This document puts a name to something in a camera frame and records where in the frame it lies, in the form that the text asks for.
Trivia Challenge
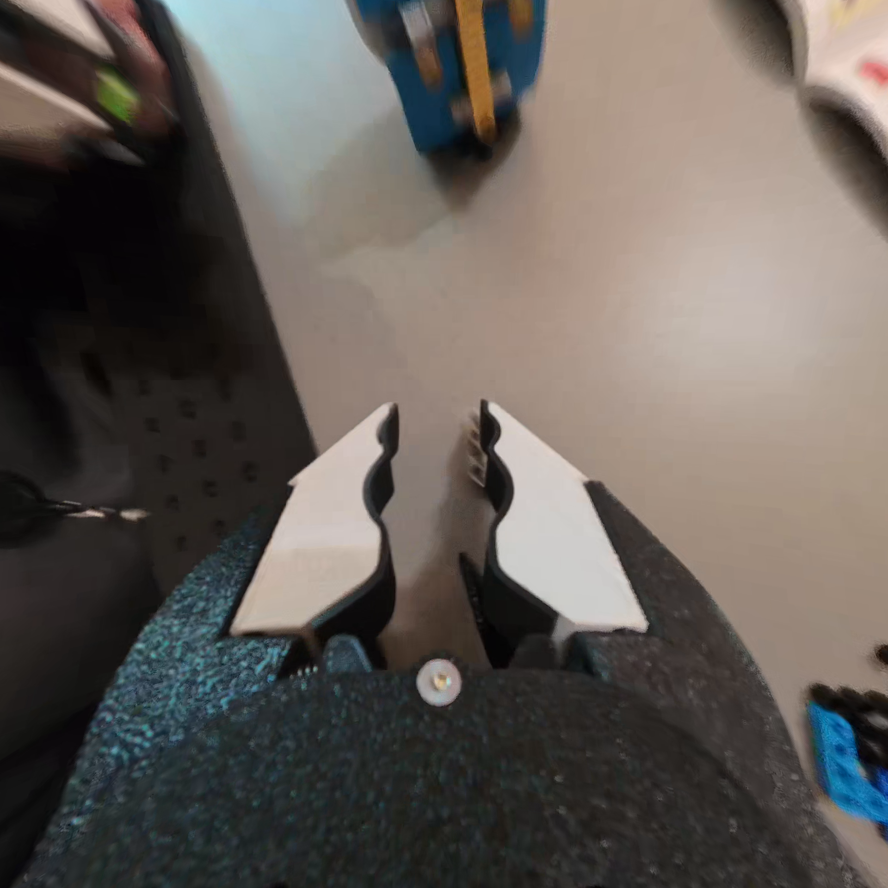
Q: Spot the black dimpled pad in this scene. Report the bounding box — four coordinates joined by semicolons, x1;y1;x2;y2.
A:
69;0;319;598

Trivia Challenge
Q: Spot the person's grey sweatshirt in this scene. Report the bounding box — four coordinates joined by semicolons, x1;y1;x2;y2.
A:
0;333;164;888

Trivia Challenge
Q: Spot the black zipper pull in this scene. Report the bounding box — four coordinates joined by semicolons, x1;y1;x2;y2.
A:
0;470;150;549

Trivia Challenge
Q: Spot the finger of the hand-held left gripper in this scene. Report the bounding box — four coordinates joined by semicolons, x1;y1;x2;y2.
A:
28;0;117;62
0;61;115;136

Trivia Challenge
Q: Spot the white instruction booklet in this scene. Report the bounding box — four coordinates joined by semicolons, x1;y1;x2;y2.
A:
777;0;888;230

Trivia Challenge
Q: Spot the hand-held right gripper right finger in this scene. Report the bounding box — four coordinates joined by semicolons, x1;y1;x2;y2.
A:
479;399;650;668

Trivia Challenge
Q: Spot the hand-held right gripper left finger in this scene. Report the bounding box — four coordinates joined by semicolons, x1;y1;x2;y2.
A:
229;402;401;639

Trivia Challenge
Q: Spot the pile of loose toy bricks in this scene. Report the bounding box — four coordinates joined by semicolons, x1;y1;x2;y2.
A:
805;645;888;840

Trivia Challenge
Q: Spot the person's left hand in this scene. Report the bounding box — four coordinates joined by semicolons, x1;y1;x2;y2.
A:
97;0;183;147

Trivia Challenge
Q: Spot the lime round toy brick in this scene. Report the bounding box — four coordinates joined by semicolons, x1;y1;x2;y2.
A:
93;66;143;126

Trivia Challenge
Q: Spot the blue toy brick vehicle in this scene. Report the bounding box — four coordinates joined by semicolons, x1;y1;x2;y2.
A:
347;0;549;157

